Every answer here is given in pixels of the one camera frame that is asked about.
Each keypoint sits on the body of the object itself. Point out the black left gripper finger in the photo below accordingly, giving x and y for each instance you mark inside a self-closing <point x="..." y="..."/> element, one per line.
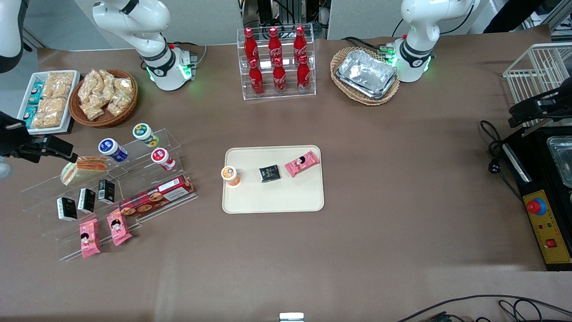
<point x="523" y="121"/>
<point x="523" y="108"/>

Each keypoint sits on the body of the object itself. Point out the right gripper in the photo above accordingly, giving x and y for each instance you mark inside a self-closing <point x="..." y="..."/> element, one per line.
<point x="10" y="136"/>

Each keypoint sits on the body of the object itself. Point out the triangle sandwich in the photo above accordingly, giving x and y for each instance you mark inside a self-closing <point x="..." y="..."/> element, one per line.
<point x="85" y="170"/>

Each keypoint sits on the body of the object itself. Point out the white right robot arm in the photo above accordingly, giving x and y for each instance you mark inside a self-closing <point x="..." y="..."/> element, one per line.
<point x="134" y="27"/>

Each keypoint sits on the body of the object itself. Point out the clear tray inside machine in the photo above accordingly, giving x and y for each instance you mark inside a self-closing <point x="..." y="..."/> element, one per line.
<point x="562" y="158"/>

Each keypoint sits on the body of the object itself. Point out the aluminium foil tray stack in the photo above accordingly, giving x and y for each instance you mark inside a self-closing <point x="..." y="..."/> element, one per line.
<point x="366" y="71"/>

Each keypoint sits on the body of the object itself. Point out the beige plastic tray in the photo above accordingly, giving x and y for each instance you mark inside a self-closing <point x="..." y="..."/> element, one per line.
<point x="277" y="197"/>

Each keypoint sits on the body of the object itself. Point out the tan cracker snack pack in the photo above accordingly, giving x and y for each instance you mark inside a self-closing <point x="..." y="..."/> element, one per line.
<point x="52" y="106"/>
<point x="60" y="84"/>
<point x="46" y="120"/>

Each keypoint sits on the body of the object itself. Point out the small blue snack pack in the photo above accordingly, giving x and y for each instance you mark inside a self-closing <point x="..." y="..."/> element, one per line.
<point x="30" y="116"/>
<point x="36" y="93"/>

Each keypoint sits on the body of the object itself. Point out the clear bag of fried snacks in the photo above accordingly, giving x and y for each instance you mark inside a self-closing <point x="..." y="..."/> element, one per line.
<point x="92" y="112"/>
<point x="118" y="103"/>
<point x="108" y="82"/>
<point x="125" y="86"/>
<point x="89" y="87"/>

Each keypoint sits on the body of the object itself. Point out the blue cap yogurt bottle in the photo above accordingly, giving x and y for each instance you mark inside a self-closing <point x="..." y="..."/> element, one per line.
<point x="111" y="149"/>

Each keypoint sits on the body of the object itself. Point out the white rectangular snack dish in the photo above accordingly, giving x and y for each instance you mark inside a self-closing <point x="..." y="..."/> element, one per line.
<point x="70" y="96"/>

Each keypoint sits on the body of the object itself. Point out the small black drink carton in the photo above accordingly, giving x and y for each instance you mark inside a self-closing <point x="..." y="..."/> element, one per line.
<point x="106" y="191"/>
<point x="67" y="209"/>
<point x="86" y="200"/>

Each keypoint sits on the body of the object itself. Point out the black sealing machine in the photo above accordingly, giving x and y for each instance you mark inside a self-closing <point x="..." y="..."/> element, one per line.
<point x="536" y="179"/>

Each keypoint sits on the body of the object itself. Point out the dark brown wicker basket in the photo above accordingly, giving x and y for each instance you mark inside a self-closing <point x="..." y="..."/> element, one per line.
<point x="107" y="120"/>

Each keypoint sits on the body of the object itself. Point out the green cap yogurt bottle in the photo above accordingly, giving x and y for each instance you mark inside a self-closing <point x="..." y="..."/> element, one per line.
<point x="144" y="133"/>

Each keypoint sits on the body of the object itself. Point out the pink cartoon snack pack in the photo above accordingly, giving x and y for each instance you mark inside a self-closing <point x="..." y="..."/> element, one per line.
<point x="118" y="227"/>
<point x="89" y="238"/>
<point x="302" y="163"/>

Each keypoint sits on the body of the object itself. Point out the clear acrylic stepped shelf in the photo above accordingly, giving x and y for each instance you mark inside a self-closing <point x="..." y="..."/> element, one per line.
<point x="147" y="179"/>

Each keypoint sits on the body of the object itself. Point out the red cap yogurt bottle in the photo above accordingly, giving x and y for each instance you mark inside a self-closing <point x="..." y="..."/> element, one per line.
<point x="161" y="158"/>

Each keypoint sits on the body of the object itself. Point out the red cookie box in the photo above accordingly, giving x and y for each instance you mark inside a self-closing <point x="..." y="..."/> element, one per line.
<point x="156" y="197"/>

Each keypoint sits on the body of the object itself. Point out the light woven wicker basket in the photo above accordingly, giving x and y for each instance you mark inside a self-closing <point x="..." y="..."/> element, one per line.
<point x="357" y="99"/>

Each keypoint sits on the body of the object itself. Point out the orange lid cup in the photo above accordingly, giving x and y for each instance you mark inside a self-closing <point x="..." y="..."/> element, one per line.
<point x="230" y="175"/>

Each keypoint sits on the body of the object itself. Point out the red cola bottle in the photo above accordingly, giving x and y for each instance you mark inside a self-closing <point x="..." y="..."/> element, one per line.
<point x="275" y="44"/>
<point x="256" y="80"/>
<point x="300" y="44"/>
<point x="250" y="47"/>
<point x="279" y="78"/>
<point x="303" y="76"/>

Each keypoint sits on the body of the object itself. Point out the small black snack packet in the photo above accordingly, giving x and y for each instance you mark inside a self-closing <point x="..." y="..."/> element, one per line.
<point x="270" y="173"/>

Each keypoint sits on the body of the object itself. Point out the clear acrylic bottle rack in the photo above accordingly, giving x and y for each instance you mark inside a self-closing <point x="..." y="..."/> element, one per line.
<point x="288" y="96"/>

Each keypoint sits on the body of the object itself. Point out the small white box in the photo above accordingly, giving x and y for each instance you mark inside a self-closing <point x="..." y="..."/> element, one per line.
<point x="291" y="317"/>

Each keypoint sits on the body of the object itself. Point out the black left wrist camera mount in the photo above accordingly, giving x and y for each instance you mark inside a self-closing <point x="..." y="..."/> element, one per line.
<point x="558" y="100"/>

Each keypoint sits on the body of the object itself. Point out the aluminium frame rack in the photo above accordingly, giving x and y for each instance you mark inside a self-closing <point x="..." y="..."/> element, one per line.
<point x="558" y="22"/>

